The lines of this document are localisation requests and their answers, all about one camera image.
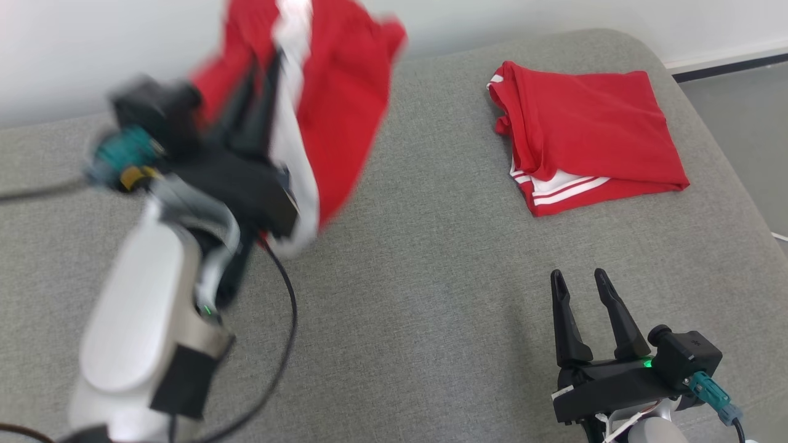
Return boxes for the red shorts with white stripe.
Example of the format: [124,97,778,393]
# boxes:
[188,0,407,259]

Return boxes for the grey fabric sofa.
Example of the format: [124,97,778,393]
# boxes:
[0,28,788,443]

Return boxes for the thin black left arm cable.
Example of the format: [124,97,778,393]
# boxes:
[194,237,300,443]

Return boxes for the red jersey with white sleeves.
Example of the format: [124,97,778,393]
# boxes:
[486,60,690,217]

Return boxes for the white and black skirting board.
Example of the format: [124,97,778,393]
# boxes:
[664,38,788,84]

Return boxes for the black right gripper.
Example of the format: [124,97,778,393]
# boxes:
[550,268,696,425]

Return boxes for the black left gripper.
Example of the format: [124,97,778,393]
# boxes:
[166,49,300,241]

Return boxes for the right camera cable teal connector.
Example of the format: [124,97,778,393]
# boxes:
[688,371,747,443]

